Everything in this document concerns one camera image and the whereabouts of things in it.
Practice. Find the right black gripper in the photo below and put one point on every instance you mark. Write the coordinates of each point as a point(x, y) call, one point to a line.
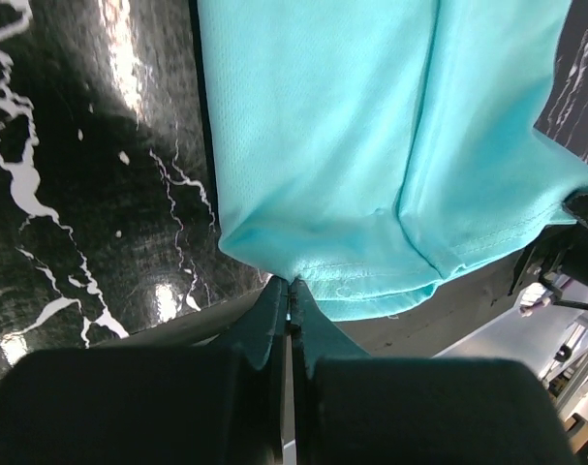
point(558, 250)

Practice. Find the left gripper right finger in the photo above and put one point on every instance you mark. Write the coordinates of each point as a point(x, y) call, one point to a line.
point(353, 408)

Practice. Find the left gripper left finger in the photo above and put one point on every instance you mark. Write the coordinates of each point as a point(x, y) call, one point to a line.
point(217, 403)

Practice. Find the teal t shirt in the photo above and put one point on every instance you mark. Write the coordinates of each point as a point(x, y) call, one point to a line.
point(379, 149)

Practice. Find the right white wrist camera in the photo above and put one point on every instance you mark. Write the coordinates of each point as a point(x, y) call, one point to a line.
point(534, 297)

